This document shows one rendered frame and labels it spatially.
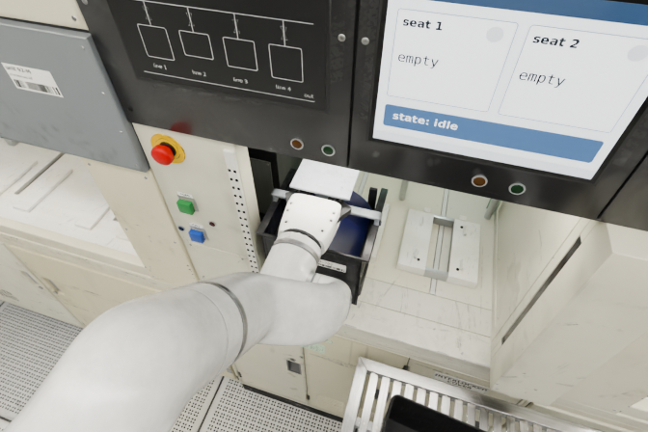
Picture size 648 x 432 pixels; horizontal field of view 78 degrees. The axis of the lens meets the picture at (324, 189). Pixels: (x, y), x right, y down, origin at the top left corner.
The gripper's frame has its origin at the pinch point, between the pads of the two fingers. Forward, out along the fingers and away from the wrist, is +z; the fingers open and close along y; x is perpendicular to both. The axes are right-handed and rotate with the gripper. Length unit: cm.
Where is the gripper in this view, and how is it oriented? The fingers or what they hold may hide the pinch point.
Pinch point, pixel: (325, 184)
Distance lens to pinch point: 81.1
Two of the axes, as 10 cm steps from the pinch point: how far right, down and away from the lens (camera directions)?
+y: 9.6, 2.1, -2.0
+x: 0.0, -6.9, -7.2
